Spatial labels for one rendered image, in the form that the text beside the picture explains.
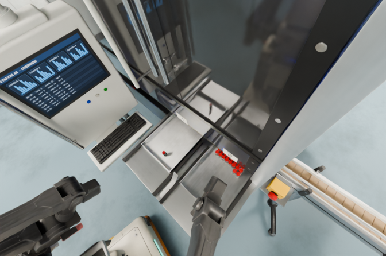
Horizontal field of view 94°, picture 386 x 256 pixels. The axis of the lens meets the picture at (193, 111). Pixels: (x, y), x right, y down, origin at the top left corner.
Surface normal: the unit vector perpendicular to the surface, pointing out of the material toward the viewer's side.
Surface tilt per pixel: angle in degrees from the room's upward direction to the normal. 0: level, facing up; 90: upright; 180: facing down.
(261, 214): 0
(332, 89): 90
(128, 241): 0
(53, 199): 41
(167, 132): 0
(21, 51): 90
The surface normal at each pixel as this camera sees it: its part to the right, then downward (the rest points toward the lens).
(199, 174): -0.11, -0.53
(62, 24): 0.73, 0.53
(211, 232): 0.51, -0.72
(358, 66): -0.67, 0.67
